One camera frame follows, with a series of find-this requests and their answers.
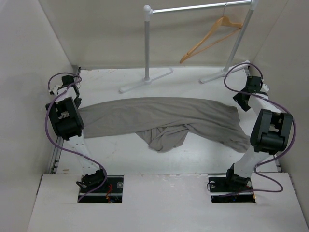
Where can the white clothes rack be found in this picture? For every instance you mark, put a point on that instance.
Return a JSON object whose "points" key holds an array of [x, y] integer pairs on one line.
{"points": [[148, 12]]}

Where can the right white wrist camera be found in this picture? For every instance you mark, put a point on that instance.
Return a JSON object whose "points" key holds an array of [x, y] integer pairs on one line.
{"points": [[265, 88]]}

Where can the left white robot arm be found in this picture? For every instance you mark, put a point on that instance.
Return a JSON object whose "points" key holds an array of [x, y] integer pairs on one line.
{"points": [[66, 121]]}

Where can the wooden clothes hanger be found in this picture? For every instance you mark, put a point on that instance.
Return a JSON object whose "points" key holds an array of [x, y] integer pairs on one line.
{"points": [[224, 21]]}

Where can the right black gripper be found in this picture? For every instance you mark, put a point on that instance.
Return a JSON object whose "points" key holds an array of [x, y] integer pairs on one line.
{"points": [[238, 98]]}

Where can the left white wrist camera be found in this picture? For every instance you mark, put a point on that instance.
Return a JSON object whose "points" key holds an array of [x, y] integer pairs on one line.
{"points": [[54, 90]]}

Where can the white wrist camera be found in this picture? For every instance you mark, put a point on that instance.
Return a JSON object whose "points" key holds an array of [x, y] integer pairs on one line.
{"points": [[54, 90], [265, 88]]}

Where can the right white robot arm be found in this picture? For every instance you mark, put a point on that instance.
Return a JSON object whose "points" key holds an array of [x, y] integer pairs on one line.
{"points": [[234, 181]]}

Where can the right metal table rail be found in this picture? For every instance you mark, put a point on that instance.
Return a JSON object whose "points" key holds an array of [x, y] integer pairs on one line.
{"points": [[265, 139]]}

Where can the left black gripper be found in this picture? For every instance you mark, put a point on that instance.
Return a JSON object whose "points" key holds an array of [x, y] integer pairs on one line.
{"points": [[78, 102]]}

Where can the grey trousers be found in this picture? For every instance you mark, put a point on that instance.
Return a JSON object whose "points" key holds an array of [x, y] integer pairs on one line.
{"points": [[164, 122]]}

